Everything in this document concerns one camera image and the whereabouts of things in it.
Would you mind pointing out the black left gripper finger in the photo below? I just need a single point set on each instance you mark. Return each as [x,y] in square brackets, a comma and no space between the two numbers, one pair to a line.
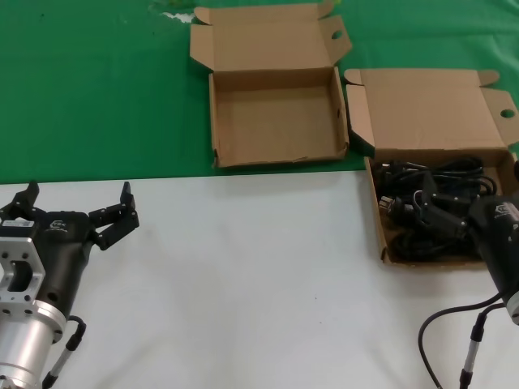
[24,200]
[117,221]

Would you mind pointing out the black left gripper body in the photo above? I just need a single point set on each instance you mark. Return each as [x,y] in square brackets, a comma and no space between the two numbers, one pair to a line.
[65,251]

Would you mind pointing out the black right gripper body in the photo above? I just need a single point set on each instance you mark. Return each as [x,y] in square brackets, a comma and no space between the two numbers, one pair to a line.
[498,243]

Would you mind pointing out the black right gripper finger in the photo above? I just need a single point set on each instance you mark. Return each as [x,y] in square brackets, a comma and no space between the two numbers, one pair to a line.
[442,221]
[517,169]

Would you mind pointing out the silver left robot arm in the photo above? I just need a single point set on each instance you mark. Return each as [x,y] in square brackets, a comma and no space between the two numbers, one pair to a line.
[24,340]

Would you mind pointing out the torn-edged open cardboard box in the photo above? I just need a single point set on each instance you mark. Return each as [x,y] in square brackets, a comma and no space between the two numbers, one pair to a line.
[275,121]

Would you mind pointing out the green table cloth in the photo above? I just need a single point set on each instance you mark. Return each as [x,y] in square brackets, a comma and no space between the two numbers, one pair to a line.
[101,101]

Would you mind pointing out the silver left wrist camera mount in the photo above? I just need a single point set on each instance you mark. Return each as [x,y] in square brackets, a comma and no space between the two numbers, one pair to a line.
[22,247]

